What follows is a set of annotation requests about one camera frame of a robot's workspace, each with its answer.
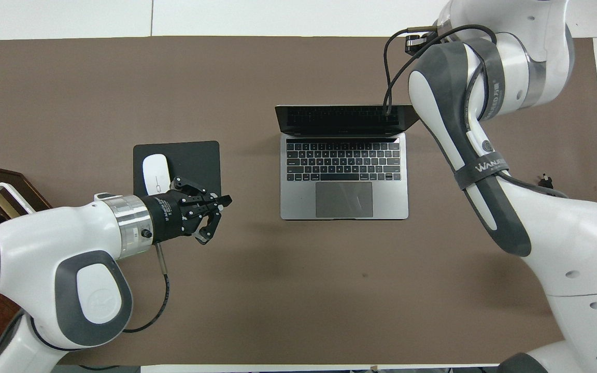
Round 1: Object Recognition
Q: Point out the grey laptop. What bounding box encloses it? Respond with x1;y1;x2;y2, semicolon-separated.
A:
275;105;421;221

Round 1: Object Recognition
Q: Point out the black mouse pad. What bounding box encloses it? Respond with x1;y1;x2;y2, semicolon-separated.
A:
133;140;221;198

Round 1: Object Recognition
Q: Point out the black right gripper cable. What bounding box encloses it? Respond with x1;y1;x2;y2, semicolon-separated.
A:
383;23;499;117

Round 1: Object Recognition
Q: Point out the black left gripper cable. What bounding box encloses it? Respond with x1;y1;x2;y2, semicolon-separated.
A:
122;242;171;333

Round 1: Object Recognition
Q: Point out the white box handle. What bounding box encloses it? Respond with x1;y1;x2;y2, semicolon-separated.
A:
0;182;36;216

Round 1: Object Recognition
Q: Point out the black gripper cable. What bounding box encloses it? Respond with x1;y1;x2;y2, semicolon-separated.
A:
122;242;171;333
383;23;499;117

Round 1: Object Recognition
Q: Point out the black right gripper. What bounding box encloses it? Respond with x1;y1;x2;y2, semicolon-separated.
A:
405;32;436;55

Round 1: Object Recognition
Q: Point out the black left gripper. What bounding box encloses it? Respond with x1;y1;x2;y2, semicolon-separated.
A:
140;177;233;245

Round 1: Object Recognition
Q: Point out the white computer mouse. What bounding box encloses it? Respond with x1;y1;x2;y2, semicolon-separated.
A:
142;154;172;196

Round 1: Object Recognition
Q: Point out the brown table mat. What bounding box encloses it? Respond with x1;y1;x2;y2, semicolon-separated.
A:
0;35;597;366

